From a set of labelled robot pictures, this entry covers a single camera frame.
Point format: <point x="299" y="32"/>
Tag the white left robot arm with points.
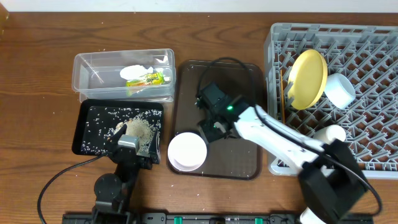
<point x="113" y="190"/>

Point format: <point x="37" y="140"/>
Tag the white cup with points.
<point x="330" y="133"/>

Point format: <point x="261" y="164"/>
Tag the spilled rice pile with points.
<point x="102" y="122"/>

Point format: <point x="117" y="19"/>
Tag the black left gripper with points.
<point x="155" y="157"/>

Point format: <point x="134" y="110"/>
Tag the yellow plate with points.
<point x="308" y="78"/>

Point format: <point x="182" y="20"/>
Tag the blue bowl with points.
<point x="339" y="90"/>

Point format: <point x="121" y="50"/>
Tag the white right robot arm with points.
<point x="330" y="179"/>

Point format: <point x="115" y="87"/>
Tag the wooden chopstick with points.
<point x="282" y="97"/>

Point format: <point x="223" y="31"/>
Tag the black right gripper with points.
<point x="204" y="132"/>

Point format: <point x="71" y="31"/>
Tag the dark brown tray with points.
<point x="227" y="158"/>

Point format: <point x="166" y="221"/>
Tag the green snack wrapper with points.
<point x="148" y="79"/>

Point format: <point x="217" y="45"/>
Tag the grey dishwasher rack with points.
<point x="367" y="57"/>

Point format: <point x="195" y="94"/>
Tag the black bin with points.
<point x="85" y="105"/>

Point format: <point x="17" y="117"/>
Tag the pink bowl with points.
<point x="187" y="152"/>

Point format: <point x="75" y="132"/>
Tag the white tissue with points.
<point x="135" y="72"/>

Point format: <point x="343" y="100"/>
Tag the clear plastic bin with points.
<point x="96" y="75"/>

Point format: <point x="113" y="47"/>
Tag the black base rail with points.
<point x="153" y="218"/>

